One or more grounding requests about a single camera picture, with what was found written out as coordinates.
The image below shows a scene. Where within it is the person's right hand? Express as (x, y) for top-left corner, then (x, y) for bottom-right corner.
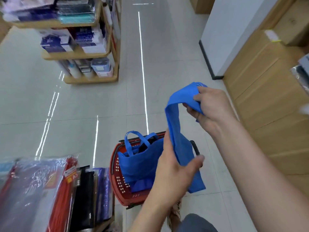
(185, 86), (238, 138)

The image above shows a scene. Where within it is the person's left hand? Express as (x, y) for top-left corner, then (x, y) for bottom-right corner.
(154, 133), (205, 211)

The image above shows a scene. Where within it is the heap of blue bags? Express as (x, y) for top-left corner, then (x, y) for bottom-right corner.
(117, 130), (167, 193)

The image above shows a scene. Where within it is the light blue non-woven bag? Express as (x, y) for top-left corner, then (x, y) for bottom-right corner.
(164, 82), (208, 194)

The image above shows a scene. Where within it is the red shopping basket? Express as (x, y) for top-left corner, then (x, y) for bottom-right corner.
(109, 132), (201, 207)

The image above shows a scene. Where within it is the person's right forearm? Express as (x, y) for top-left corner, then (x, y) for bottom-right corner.
(211, 113), (309, 232)

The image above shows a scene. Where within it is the person's right leg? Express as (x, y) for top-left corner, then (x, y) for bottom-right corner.
(175, 213), (219, 232)

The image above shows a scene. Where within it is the wooden panel cabinet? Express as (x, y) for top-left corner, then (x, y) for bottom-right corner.
(222, 0), (309, 197)

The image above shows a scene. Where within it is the white cabinet with dark edge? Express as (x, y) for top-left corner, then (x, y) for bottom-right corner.
(198, 0), (282, 81)

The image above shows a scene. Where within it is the black A5 notebook pack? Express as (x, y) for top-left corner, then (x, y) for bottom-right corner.
(69, 165), (98, 231)

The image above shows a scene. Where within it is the large cardboard carton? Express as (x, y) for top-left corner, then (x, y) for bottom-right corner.
(273, 0), (309, 47)

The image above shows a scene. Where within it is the white plastic box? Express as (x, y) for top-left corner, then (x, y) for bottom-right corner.
(90, 58), (115, 78)

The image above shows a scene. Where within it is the distant wooden display rack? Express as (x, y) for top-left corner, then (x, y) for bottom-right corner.
(0, 0), (122, 85)

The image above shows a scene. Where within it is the clear wrapped pack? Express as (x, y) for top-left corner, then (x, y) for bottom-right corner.
(0, 157), (69, 232)

